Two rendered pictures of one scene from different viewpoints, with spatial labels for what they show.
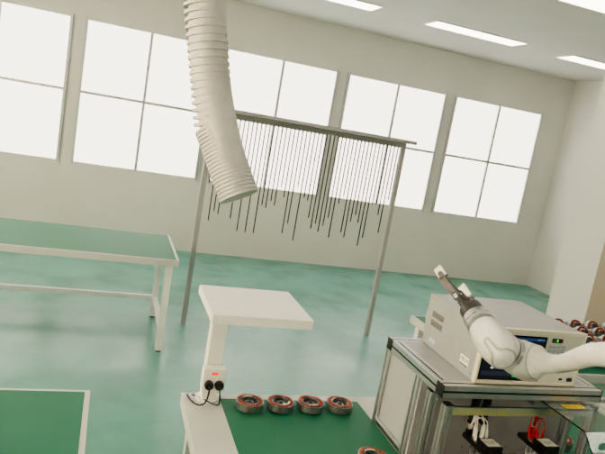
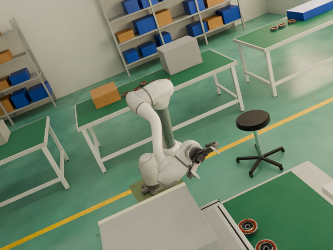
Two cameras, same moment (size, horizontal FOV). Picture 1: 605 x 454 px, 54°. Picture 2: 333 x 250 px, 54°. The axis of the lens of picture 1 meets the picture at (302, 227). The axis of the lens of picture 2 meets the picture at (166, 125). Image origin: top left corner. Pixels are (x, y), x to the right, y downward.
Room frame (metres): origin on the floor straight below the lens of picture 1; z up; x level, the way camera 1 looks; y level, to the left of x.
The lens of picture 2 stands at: (3.21, -0.42, 2.27)
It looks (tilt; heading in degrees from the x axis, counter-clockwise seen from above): 27 degrees down; 191
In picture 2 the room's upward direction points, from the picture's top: 20 degrees counter-clockwise
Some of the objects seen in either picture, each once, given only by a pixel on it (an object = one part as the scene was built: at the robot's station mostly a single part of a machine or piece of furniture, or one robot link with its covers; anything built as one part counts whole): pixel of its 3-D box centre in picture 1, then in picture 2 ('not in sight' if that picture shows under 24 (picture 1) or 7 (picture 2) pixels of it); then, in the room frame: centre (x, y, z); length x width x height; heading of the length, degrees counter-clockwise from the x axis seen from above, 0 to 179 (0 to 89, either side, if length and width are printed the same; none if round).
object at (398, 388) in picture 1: (396, 400); not in sight; (2.20, -0.48, 0.91); 0.28 x 0.03 x 0.32; 19
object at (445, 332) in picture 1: (499, 337); (159, 245); (2.24, -0.82, 1.22); 0.44 x 0.39 x 0.20; 109
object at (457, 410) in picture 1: (521, 411); not in sight; (2.02, -0.88, 1.03); 0.62 x 0.01 x 0.03; 109
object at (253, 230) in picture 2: not in sight; (248, 227); (1.82, -0.45, 0.77); 0.11 x 0.11 x 0.04
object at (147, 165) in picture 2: not in sight; (150, 167); (1.20, -1.05, 0.92); 0.18 x 0.16 x 0.22; 124
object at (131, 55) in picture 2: not in sight; (131, 55); (-4.27, -2.14, 0.39); 0.42 x 0.28 x 0.21; 20
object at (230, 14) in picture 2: not in sight; (227, 14); (-5.08, 0.28, 0.43); 0.42 x 0.42 x 0.30; 19
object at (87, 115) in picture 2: not in sight; (159, 107); (-1.01, -1.27, 0.37); 2.20 x 0.90 x 0.75; 109
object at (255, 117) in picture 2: not in sight; (259, 139); (0.24, -0.14, 0.28); 0.54 x 0.49 x 0.56; 19
